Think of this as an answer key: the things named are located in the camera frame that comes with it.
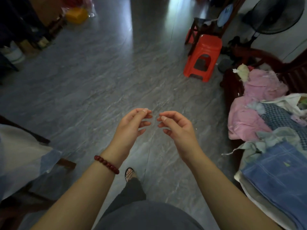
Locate person's grey shirt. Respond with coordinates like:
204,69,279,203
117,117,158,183
93,200,205,230

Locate cream cloth bundle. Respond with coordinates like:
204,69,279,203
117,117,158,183
232,64,250,82

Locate yellow plastic box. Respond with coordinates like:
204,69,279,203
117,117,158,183
65,7,90,24

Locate red bead bracelet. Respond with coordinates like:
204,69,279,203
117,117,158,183
94,155,120,175

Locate brown cardboard box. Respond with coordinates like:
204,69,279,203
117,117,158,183
30,0,65,27

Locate dark wooden sofa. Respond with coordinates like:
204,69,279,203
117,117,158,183
219,45,307,151

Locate person's right forearm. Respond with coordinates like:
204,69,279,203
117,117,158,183
188,150,281,230

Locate person's left forearm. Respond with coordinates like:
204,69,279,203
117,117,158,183
31,157,120,230

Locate white plastic bucket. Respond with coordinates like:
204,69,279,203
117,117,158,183
3,42,26,64

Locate black standing fan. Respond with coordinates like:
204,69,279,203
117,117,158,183
241,0,305,47

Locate pale green cloth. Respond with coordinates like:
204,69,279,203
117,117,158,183
222,126,302,157

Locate dark cluttered storage shelf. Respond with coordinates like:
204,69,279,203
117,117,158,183
0,0,68,71

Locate black white woven sandal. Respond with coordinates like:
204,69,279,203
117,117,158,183
124,167,138,183

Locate blue lined cloth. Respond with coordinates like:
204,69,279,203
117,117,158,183
240,141,307,230

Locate cream folded cloth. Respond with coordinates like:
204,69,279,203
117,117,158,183
234,170,299,230

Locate person's left hand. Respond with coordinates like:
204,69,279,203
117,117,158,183
102,108,153,165

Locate person's grey trousers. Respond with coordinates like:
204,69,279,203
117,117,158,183
100,177,147,218

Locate person's right hand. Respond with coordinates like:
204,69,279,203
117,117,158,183
157,110,205,167

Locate dark wooden dining chair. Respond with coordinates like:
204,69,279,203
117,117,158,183
0,114,77,230

